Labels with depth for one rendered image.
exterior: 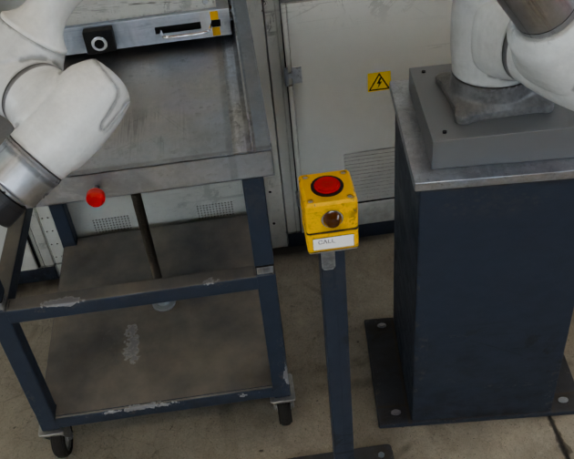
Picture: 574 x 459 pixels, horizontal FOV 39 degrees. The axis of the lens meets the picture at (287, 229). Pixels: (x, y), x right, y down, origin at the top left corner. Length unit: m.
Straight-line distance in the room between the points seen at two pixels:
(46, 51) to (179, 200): 1.19
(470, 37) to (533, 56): 0.21
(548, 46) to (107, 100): 0.64
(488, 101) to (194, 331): 0.94
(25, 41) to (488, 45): 0.75
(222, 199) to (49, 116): 1.28
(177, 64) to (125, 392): 0.77
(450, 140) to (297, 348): 0.91
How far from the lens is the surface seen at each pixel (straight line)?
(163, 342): 2.02
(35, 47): 1.18
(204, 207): 2.33
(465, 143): 1.47
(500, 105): 1.52
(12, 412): 2.23
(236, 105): 1.52
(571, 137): 1.53
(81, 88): 1.09
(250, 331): 2.00
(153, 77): 1.66
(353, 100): 2.16
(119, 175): 1.42
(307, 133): 2.19
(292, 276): 2.36
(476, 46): 1.46
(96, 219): 2.37
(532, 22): 1.25
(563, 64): 1.28
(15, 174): 1.10
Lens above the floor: 1.65
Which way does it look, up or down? 41 degrees down
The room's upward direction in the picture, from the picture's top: 6 degrees counter-clockwise
